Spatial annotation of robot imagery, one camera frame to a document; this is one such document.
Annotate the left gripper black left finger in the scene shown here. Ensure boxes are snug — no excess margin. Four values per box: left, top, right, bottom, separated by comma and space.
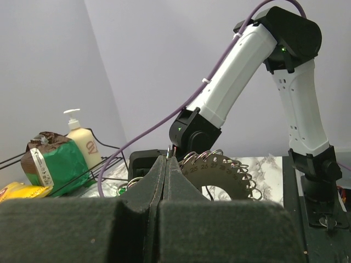
1, 156, 166, 262

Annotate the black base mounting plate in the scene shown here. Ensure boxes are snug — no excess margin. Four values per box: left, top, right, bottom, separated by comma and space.
282, 156, 350, 262

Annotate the yellow chips bag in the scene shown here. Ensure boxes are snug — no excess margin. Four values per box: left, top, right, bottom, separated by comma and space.
1, 182, 53, 203

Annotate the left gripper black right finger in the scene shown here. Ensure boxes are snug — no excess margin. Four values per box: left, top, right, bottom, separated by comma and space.
153, 156, 308, 263

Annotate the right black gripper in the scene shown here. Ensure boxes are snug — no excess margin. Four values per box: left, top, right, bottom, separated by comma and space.
128, 149, 165, 184

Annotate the black wire shelf rack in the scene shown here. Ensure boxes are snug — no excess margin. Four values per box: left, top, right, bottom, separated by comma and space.
0, 127, 129, 198

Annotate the cream lotion pump bottle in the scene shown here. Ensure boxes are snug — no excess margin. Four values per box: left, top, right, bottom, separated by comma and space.
63, 108, 101, 169

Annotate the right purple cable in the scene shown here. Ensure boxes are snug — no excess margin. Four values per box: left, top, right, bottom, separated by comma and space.
98, 0, 351, 198

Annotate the metal toothed key ring disc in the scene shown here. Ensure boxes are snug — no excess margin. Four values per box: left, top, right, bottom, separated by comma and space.
117, 147, 264, 202

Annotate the brown green coffee bag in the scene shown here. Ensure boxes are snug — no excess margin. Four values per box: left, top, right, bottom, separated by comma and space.
20, 131, 97, 195

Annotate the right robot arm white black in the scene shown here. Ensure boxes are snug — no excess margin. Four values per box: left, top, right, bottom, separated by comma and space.
169, 6, 342, 230

